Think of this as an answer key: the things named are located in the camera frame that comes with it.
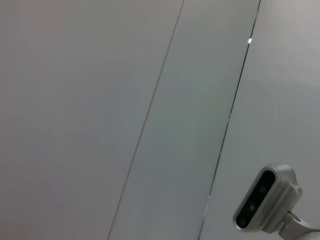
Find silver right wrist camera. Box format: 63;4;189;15
232;162;315;239

